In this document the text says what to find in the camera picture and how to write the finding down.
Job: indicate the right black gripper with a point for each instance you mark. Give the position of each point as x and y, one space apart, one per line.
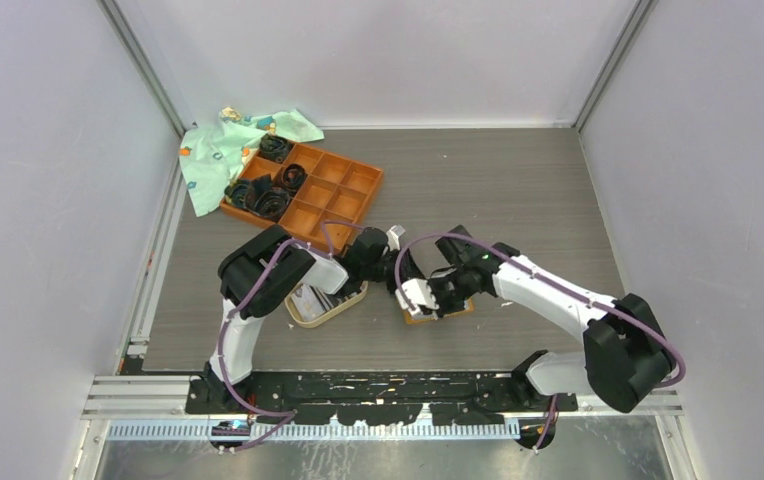
443 308

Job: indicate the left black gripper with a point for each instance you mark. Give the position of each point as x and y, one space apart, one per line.
408 267

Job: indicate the orange leather card holder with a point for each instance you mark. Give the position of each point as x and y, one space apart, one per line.
466 307

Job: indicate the oval wooden card tray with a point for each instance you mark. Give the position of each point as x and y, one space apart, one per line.
352 299

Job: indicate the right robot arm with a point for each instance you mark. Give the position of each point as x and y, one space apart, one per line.
624 355

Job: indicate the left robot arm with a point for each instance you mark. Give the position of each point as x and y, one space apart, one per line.
275 269

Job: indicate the stack of credit cards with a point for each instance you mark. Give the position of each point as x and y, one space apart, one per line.
311 303

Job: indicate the orange compartment organizer tray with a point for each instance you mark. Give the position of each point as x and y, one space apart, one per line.
334 199

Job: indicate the rolled dark belt middle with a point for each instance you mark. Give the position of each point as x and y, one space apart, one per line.
292 178

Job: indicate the rolled dark belt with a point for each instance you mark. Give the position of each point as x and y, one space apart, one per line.
292 178
236 193
266 200
275 148

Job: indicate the rolled dark belt front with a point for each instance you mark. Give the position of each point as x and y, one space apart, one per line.
266 200

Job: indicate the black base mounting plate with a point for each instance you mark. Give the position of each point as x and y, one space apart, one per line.
375 398

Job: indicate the rolled dark belt top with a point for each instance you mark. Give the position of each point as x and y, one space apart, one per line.
275 148

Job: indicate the rolled dark belt left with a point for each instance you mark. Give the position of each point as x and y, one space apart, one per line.
236 193

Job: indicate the green patterned cloth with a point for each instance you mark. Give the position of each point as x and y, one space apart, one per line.
213 156

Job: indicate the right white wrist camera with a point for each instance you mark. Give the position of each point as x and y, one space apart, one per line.
416 298

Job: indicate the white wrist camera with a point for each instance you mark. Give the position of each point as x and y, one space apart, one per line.
394 235
416 298

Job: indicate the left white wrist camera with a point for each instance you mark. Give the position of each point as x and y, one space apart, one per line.
394 235

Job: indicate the white slotted cable duct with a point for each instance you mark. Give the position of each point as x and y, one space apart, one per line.
233 430

